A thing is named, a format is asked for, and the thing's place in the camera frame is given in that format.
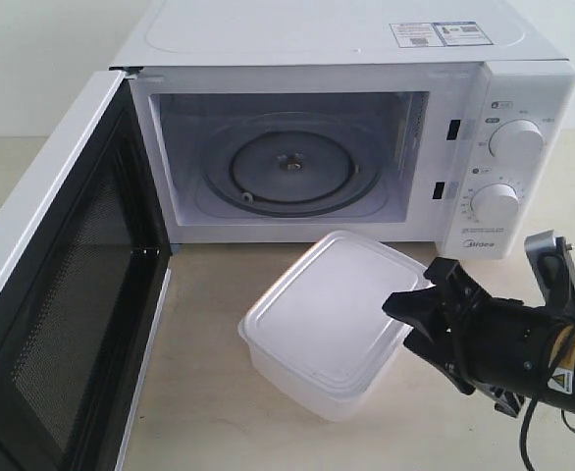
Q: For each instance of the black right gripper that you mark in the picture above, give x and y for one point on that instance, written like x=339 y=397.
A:
x=498 y=347

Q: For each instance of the white plastic lidded container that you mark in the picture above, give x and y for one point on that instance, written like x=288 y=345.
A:
x=319 y=333

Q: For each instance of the white microwave door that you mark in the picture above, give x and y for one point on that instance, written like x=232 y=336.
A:
x=84 y=270

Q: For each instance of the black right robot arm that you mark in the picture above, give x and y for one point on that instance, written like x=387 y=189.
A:
x=557 y=383

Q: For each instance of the white microwave oven body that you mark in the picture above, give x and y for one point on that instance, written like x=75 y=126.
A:
x=197 y=66

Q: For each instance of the upper white control knob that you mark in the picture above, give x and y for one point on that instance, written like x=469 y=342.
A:
x=517 y=143

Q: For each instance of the glass turntable plate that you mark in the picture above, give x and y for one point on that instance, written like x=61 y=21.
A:
x=291 y=164

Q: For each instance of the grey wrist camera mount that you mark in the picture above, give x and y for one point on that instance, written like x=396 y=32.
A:
x=550 y=257

